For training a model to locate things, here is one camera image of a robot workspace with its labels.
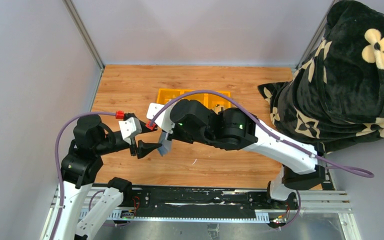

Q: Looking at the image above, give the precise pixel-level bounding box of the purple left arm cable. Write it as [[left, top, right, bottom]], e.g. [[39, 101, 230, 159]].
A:
[[47, 111, 125, 240]]

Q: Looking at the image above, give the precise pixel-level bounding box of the aluminium frame post left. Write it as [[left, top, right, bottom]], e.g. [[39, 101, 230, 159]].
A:
[[62, 0, 105, 73]]

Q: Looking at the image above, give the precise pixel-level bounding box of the yellow plastic compartment tray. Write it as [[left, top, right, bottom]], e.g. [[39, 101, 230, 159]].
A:
[[156, 88, 232, 113]]

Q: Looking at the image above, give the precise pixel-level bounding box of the aluminium frame post right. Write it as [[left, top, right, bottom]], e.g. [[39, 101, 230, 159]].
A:
[[294, 15, 327, 70]]

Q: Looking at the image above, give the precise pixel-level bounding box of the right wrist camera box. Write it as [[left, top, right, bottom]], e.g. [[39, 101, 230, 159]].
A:
[[146, 103, 175, 134]]

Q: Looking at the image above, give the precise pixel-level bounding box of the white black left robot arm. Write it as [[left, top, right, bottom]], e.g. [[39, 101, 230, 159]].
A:
[[44, 111, 161, 240]]

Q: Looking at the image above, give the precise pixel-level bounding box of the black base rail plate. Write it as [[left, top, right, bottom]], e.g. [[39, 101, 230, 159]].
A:
[[119, 185, 299, 220]]

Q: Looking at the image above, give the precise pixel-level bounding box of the blue leather card holder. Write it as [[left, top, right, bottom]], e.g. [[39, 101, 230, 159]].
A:
[[157, 136, 172, 156]]

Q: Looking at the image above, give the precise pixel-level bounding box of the aluminium frame post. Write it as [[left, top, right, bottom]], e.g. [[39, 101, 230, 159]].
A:
[[62, 0, 105, 73], [294, 15, 327, 70]]

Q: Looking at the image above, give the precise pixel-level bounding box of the black floral fleece blanket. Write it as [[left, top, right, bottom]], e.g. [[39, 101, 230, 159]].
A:
[[258, 0, 384, 154]]

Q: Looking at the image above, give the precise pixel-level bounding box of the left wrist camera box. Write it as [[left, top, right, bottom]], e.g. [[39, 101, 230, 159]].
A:
[[118, 117, 142, 144]]

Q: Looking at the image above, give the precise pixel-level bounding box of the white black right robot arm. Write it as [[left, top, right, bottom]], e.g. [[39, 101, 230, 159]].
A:
[[147, 99, 326, 209]]

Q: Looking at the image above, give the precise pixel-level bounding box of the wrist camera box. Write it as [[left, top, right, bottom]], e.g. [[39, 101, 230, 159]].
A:
[[118, 117, 142, 144], [146, 103, 175, 134]]

